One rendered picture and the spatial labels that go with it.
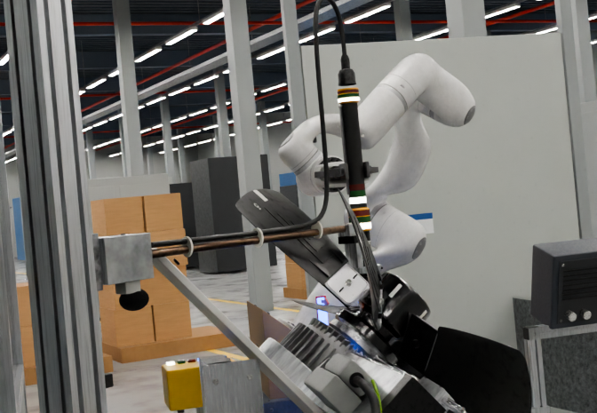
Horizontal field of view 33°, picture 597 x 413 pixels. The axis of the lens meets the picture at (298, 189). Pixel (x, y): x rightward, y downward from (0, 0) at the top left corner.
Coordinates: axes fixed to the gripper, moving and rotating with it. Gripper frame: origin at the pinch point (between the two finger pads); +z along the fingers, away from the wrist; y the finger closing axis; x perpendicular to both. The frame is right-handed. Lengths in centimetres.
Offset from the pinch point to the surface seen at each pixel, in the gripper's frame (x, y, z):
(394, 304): -25.6, -0.5, 14.9
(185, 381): -42, 33, -31
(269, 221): -8.4, 19.2, 4.4
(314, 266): -17.7, 12.1, 7.4
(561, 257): -24, -59, -29
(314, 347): -31.4, 15.7, 16.5
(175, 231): -20, -70, -818
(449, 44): 52, -101, -178
